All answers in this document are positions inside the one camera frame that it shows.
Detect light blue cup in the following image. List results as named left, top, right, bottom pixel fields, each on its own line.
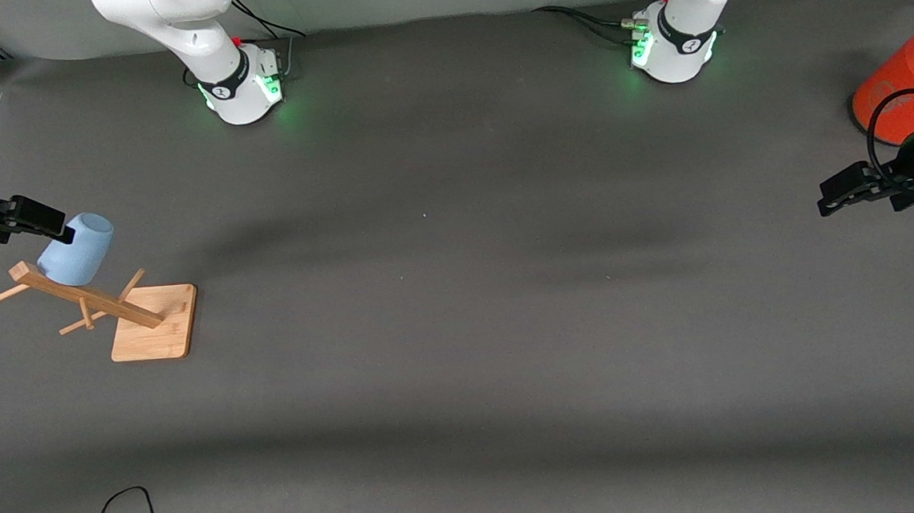
left=35, top=210, right=119, bottom=290

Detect orange cylinder container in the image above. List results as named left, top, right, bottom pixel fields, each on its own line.
left=846, top=14, right=914, bottom=151

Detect wooden mug tree stand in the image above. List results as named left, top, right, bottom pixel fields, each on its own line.
left=0, top=249, right=202, bottom=372

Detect dark grey table mat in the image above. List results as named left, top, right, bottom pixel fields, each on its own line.
left=0, top=0, right=914, bottom=513

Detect black right arm base cables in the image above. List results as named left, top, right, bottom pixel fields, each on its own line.
left=230, top=0, right=311, bottom=84

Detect black arm base cables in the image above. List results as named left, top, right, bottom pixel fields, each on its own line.
left=230, top=0, right=311, bottom=84
left=531, top=0, right=680, bottom=52

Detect black left arm base cables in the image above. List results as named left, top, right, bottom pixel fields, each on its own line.
left=531, top=0, right=680, bottom=52

